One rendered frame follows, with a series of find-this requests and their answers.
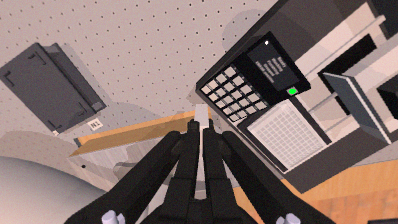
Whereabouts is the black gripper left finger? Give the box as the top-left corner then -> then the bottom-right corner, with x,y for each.
64,104 -> 202,224

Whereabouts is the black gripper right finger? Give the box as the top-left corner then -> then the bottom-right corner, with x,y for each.
201,104 -> 336,224

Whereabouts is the white label with black text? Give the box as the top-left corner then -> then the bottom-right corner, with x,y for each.
87,118 -> 102,130

